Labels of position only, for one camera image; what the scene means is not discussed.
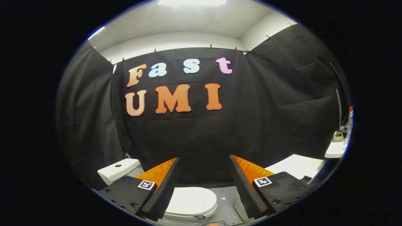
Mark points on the clear bottle red cap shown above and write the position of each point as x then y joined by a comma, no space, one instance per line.
349,125

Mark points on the white shelf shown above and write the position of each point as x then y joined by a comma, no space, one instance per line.
335,151

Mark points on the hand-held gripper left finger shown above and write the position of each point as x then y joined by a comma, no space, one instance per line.
163,191

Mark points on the white toilet seat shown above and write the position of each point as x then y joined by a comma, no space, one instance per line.
183,216

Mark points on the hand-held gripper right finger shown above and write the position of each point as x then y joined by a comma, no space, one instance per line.
245,191

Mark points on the white panelled cabinet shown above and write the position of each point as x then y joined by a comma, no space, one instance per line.
298,165

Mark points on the black backdrop cloth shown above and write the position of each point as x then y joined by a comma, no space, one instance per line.
194,138

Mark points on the small olive grey object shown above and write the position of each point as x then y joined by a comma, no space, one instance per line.
338,137

